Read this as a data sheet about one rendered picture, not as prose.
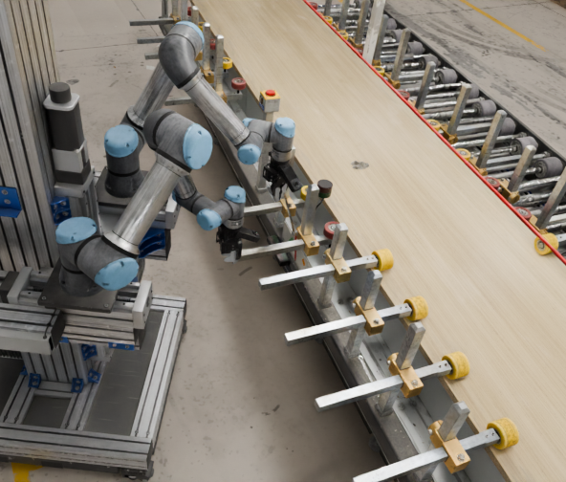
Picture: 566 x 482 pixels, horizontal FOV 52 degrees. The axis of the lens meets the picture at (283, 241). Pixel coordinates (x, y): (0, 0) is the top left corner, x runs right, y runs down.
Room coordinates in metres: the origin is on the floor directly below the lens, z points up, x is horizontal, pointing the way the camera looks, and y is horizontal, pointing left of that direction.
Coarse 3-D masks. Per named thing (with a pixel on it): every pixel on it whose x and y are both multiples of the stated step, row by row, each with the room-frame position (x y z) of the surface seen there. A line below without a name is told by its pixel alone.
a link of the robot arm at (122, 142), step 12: (108, 132) 1.71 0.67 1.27; (120, 132) 1.72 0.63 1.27; (132, 132) 1.73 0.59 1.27; (108, 144) 1.66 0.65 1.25; (120, 144) 1.66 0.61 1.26; (132, 144) 1.68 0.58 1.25; (108, 156) 1.66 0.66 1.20; (120, 156) 1.65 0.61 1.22; (132, 156) 1.68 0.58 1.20; (120, 168) 1.65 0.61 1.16; (132, 168) 1.67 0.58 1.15
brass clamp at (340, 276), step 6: (324, 252) 1.59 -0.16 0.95; (330, 258) 1.54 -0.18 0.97; (342, 258) 1.55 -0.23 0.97; (336, 264) 1.52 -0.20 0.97; (342, 264) 1.52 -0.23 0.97; (336, 270) 1.50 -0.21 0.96; (348, 270) 1.50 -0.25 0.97; (336, 276) 1.49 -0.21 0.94; (342, 276) 1.48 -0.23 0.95; (348, 276) 1.49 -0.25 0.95
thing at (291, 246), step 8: (296, 240) 1.74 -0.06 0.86; (320, 240) 1.76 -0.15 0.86; (328, 240) 1.77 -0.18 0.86; (256, 248) 1.66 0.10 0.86; (264, 248) 1.66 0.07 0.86; (272, 248) 1.67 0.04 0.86; (280, 248) 1.68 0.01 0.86; (288, 248) 1.69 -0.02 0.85; (296, 248) 1.71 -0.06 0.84; (248, 256) 1.61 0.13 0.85; (256, 256) 1.63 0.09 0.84
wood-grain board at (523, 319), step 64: (192, 0) 3.96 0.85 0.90; (256, 0) 4.13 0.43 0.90; (256, 64) 3.15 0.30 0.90; (320, 64) 3.27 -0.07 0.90; (320, 128) 2.55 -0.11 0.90; (384, 128) 2.64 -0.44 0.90; (384, 192) 2.09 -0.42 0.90; (448, 192) 2.16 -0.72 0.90; (448, 256) 1.73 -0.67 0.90; (512, 256) 1.78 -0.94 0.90; (448, 320) 1.39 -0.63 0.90; (512, 320) 1.43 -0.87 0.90; (448, 384) 1.11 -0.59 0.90; (512, 384) 1.15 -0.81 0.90; (512, 448) 0.92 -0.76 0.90
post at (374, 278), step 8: (368, 272) 1.35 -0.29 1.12; (376, 272) 1.34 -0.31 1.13; (368, 280) 1.33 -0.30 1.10; (376, 280) 1.32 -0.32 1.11; (368, 288) 1.32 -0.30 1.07; (376, 288) 1.33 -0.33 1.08; (368, 296) 1.32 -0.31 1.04; (376, 296) 1.33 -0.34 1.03; (360, 304) 1.34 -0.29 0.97; (368, 304) 1.32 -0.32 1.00; (360, 328) 1.32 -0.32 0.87; (352, 336) 1.33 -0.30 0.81; (360, 336) 1.32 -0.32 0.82; (352, 344) 1.32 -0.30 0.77; (360, 344) 1.33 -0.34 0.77; (352, 352) 1.32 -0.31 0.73
